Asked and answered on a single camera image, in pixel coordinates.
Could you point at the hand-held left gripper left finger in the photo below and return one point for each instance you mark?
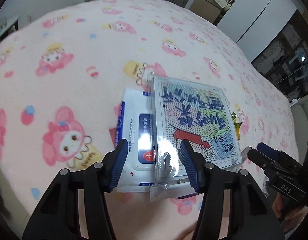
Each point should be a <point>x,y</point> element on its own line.
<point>119,165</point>

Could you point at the cardboard box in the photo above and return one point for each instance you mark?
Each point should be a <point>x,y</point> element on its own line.
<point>204,5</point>

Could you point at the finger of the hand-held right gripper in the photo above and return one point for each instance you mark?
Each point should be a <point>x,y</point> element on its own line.
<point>268,151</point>
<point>258,158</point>

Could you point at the grey side table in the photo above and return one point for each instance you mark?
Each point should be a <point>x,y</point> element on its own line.
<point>6,27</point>

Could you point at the red envelope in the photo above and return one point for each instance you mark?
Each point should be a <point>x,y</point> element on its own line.
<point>113,136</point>

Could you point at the pink printed blanket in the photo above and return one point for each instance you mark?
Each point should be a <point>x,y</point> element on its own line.
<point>69,80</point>

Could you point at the white wardrobe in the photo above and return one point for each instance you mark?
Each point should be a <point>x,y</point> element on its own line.
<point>256,10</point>

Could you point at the white blue wet wipes pack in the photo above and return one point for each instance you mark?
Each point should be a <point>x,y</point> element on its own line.
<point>134,130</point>

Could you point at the dark open shelf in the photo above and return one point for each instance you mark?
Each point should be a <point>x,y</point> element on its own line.
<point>288,37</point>

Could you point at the person's leg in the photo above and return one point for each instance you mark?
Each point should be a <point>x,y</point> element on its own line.
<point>149,217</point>

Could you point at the person's right hand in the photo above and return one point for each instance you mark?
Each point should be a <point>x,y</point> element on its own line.
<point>278,206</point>

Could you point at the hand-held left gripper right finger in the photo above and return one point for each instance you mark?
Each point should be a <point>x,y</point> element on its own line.
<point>190,165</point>

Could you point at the yellow translucent wrapper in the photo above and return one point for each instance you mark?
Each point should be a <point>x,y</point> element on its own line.
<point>237,125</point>

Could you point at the clear case with printed card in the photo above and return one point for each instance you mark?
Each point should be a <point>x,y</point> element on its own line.
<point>194,110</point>

